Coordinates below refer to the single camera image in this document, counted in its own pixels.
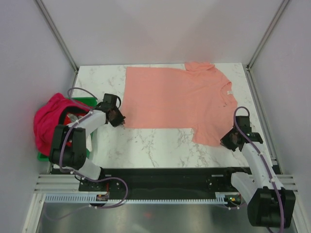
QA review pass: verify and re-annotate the aluminium frame post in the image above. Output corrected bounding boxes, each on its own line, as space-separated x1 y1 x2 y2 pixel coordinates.
35 0 80 73
245 0 291 71

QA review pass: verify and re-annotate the green plastic bin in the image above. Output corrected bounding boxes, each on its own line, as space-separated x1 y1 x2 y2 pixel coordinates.
37 97 98 162

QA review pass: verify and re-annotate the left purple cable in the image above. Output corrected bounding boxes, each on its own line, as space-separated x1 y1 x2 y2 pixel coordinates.
43 87 129 221

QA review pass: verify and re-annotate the magenta t shirt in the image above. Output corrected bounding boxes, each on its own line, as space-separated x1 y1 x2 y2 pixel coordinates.
34 93 89 157

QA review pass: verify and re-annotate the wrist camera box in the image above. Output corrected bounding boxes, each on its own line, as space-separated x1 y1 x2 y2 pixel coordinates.
103 93 121 109
235 116 251 129

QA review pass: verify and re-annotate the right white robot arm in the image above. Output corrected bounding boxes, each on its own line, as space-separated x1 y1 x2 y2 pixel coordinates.
221 116 296 230

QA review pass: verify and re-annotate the right aluminium frame post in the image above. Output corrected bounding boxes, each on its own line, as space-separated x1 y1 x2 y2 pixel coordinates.
245 0 291 71

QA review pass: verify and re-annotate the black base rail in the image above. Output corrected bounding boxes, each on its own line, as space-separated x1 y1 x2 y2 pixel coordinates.
79 167 251 200

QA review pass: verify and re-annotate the left aluminium frame post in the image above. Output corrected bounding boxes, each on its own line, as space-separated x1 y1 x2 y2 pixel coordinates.
35 0 80 73

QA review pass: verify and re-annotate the peach t shirt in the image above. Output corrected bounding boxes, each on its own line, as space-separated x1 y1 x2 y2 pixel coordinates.
121 62 237 147

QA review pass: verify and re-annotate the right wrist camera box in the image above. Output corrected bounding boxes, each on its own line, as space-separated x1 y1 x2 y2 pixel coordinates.
235 116 251 129

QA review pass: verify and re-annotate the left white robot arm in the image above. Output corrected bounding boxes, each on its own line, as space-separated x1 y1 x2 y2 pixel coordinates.
49 93 125 191

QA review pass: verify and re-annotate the white slotted cable duct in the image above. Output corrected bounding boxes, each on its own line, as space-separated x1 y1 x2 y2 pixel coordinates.
45 194 227 204

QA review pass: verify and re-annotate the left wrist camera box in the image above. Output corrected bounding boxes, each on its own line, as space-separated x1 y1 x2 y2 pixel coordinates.
103 93 121 109

